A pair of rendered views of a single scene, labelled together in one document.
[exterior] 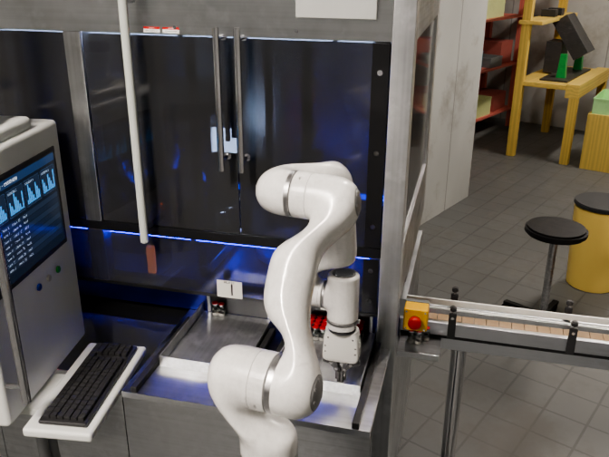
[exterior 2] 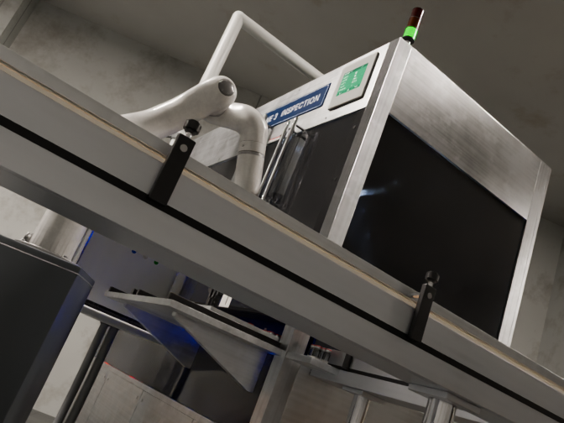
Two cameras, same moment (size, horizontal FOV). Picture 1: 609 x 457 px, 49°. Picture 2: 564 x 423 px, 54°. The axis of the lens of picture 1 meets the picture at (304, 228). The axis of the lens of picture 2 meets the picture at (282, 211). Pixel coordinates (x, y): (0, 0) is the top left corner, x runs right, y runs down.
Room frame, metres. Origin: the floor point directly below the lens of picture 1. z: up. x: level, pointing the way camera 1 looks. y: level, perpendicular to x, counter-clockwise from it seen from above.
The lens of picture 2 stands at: (0.50, -1.48, 0.72)
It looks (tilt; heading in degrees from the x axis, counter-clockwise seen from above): 18 degrees up; 49
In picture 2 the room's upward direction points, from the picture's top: 22 degrees clockwise
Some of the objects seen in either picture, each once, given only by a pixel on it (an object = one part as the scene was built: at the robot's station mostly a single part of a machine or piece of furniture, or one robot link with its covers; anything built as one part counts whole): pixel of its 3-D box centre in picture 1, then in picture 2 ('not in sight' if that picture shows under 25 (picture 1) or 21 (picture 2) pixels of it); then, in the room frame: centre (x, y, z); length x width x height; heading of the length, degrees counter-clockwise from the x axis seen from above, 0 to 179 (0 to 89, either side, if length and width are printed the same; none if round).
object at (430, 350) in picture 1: (419, 344); (315, 365); (1.82, -0.37, 0.87); 0.14 x 0.13 x 0.02; 166
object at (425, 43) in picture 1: (420, 115); (442, 237); (2.25, -0.39, 1.50); 0.85 x 0.01 x 0.59; 166
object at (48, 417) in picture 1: (91, 380); (112, 313); (1.69, 0.64, 0.82); 0.40 x 0.14 x 0.02; 173
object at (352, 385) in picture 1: (327, 352); (235, 328); (1.73, -0.07, 0.90); 0.34 x 0.26 x 0.04; 166
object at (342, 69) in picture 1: (310, 146); (307, 185); (1.85, -0.02, 1.50); 0.43 x 0.01 x 0.59; 76
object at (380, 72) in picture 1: (374, 188); (326, 205); (1.79, -0.20, 1.40); 0.05 x 0.01 x 0.80; 76
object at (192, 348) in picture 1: (221, 336); not in sight; (1.81, 0.26, 0.90); 0.34 x 0.26 x 0.04; 166
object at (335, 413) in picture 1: (266, 364); (194, 324); (1.70, 0.11, 0.87); 0.70 x 0.48 x 0.02; 76
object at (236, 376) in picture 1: (253, 402); not in sight; (1.13, 0.10, 1.16); 0.19 x 0.12 x 0.24; 69
